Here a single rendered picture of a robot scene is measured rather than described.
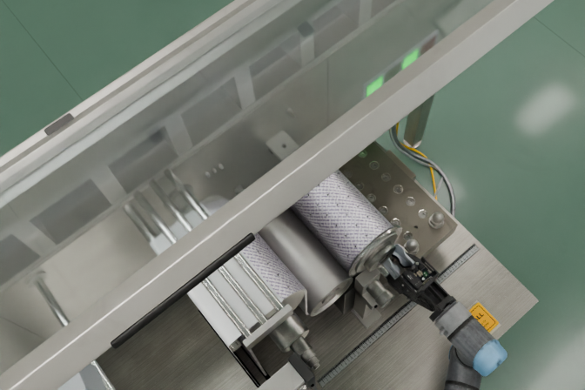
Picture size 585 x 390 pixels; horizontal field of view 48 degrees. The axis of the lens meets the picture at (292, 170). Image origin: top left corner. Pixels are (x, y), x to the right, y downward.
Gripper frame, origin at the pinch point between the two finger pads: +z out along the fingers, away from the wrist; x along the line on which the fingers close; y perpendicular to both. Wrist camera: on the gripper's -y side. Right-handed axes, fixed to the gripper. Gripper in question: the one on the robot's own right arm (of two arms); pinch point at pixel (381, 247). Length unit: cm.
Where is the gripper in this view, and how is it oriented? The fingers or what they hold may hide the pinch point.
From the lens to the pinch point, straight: 154.2
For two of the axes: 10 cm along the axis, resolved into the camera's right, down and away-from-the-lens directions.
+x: -7.7, 5.9, -2.3
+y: -0.5, -4.3, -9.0
